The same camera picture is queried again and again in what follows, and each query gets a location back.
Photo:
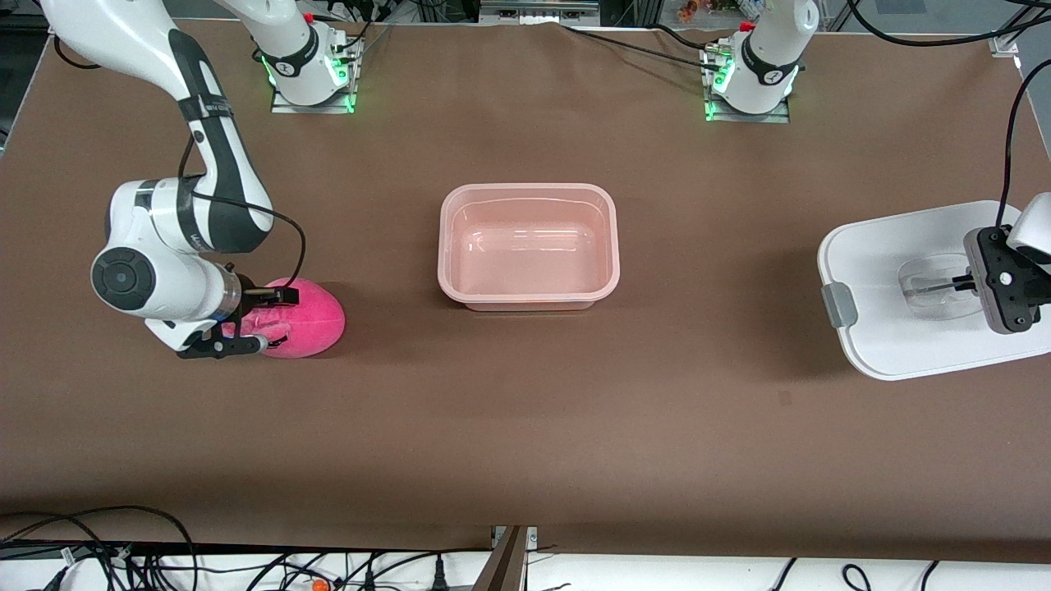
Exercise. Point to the orange toy figure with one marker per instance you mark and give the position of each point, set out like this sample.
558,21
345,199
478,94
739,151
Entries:
688,10

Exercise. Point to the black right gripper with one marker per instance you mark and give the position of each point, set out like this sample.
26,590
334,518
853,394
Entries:
251,295

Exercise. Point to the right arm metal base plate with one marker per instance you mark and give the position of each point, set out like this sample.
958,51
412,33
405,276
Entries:
287,107

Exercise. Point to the brown table cover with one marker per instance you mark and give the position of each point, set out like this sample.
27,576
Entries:
575,410

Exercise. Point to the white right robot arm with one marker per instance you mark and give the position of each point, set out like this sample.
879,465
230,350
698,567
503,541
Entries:
164,283

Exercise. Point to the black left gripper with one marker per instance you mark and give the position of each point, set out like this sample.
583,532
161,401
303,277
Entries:
957,284

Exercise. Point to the aluminium profile post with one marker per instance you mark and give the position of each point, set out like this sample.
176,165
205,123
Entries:
505,566

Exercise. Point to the aluminium corner bracket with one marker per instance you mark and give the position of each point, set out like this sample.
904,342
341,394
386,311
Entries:
1003,45

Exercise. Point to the pink translucent plastic box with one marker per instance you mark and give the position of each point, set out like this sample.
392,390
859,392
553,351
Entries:
525,254

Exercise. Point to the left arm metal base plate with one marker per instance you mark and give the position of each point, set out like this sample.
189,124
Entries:
772,117

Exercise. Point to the white box lid grey clips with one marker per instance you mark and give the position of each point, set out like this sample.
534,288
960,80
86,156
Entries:
887,328

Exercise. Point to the pink plush toy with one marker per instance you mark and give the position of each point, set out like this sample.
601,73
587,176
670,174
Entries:
316,320

